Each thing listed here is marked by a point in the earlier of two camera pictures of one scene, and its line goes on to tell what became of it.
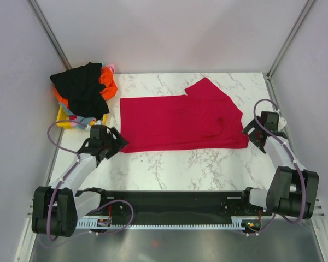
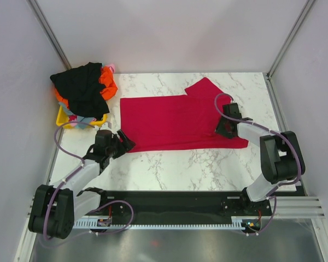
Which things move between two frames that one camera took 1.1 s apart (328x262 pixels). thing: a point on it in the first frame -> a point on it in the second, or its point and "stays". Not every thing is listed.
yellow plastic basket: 62,115 stays
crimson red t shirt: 204,118 stays
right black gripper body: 252,135 -> 221,128
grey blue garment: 82,119 stays
